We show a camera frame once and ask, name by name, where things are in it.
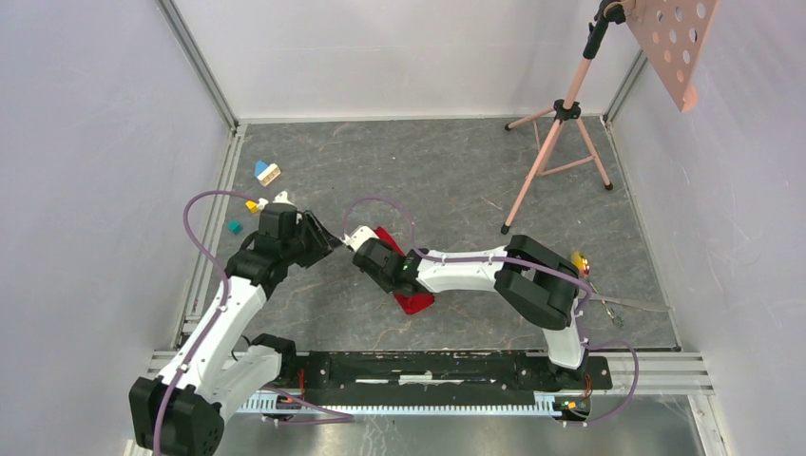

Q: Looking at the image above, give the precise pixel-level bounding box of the red cloth napkin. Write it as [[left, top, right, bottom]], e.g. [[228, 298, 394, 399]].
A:
[[374, 226, 435, 315]]

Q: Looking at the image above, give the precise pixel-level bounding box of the iridescent spoon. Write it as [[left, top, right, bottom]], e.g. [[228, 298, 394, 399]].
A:
[[570, 251, 624, 330]]

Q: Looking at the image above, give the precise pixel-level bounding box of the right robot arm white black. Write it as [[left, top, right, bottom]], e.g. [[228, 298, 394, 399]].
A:
[[343, 227, 587, 388]]

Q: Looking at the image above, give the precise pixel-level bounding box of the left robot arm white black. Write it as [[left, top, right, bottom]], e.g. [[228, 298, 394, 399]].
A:
[[128, 202, 340, 455]]

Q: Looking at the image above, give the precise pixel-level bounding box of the teal toy cube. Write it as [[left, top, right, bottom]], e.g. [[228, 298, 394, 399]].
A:
[[227, 220, 243, 235]]

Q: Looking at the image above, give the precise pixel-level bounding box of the blue white toy block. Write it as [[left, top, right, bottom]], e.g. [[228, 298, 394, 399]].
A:
[[254, 161, 281, 186]]

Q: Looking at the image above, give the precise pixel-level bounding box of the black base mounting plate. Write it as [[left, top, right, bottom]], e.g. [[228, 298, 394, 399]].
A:
[[269, 351, 613, 408]]

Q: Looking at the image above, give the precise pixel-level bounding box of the pink tripod stand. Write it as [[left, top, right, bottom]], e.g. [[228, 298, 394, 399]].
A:
[[501, 0, 635, 235]]

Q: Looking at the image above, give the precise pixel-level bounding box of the pink perforated board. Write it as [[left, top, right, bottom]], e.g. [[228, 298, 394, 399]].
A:
[[625, 0, 720, 113]]

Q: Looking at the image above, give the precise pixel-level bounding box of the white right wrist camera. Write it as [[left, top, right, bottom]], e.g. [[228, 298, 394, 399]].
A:
[[341, 225, 377, 253]]

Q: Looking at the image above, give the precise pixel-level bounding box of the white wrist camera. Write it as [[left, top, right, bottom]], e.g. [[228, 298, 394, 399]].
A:
[[341, 225, 377, 253], [256, 190, 297, 211]]

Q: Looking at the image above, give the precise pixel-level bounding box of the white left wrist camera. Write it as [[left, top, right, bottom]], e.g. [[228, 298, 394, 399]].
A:
[[256, 190, 297, 211]]

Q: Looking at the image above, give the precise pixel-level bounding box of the white slotted cable duct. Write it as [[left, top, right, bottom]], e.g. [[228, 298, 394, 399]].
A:
[[236, 392, 562, 418]]

